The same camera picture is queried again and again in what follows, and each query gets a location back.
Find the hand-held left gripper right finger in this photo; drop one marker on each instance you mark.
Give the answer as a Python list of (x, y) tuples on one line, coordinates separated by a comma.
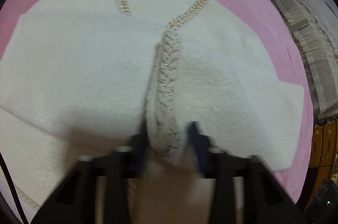
[(193, 140)]

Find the yellow wooden drawer cabinet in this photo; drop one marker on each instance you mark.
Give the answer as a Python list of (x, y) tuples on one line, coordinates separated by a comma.
[(326, 144)]

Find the white lace cloth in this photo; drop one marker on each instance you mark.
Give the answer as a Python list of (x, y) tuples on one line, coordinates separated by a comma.
[(320, 7)]

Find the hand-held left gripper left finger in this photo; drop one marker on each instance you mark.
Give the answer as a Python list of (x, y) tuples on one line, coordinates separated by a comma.
[(143, 137)]

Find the white fluffy braid-trimmed cardigan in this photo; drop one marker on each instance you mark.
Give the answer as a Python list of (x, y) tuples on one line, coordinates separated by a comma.
[(87, 62)]

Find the stack of white folded fabrics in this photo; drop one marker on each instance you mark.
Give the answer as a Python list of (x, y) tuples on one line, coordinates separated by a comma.
[(309, 54)]

